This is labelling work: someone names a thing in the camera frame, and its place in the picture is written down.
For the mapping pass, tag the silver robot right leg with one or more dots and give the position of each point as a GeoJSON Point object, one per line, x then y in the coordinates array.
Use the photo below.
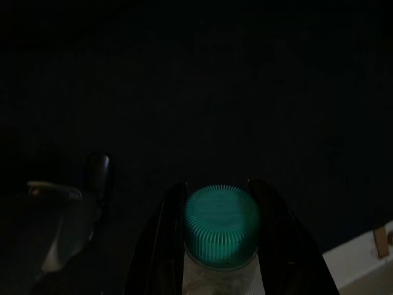
{"type": "Point", "coordinates": [70, 227]}

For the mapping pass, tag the dark grey carpet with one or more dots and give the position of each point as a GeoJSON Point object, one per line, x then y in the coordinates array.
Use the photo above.
{"type": "Point", "coordinates": [196, 92]}

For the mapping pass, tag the clear bottle with teal cap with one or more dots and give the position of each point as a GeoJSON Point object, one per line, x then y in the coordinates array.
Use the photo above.
{"type": "Point", "coordinates": [221, 221]}

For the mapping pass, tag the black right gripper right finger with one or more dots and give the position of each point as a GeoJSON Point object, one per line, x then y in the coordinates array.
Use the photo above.
{"type": "Point", "coordinates": [291, 255]}

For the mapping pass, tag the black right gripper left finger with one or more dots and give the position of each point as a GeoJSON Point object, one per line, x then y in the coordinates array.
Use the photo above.
{"type": "Point", "coordinates": [159, 252]}

